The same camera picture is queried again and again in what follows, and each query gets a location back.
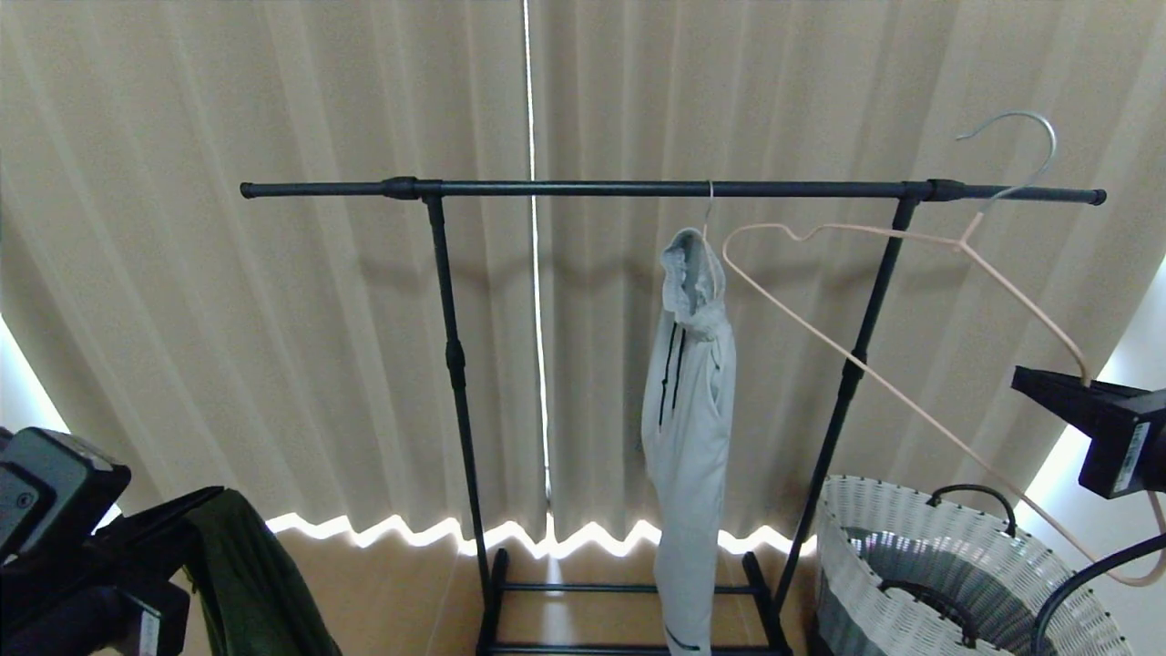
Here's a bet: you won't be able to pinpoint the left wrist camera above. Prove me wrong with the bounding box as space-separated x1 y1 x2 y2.
0 426 131 561

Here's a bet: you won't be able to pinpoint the pink clothes hanger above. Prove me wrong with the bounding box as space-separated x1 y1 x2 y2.
700 179 722 302
722 111 1166 587

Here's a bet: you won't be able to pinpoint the black clothes rack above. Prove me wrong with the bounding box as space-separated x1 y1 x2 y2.
240 176 1108 656

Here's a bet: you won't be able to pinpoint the beige curtain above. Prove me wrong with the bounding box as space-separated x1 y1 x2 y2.
0 0 1166 559

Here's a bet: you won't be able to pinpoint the black cable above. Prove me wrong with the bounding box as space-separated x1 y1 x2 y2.
1032 533 1166 656

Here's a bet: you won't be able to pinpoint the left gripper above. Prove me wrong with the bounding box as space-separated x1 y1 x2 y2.
0 542 192 656

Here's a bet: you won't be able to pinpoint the green printed garment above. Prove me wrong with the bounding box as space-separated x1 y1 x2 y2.
180 487 343 656

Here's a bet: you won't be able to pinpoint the white laundry basket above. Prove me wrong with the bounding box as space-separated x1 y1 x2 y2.
813 474 1135 656

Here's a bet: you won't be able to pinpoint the pale grey shorts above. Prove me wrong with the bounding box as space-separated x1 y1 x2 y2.
638 228 739 656

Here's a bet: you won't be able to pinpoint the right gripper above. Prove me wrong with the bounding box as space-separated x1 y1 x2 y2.
1079 390 1166 500

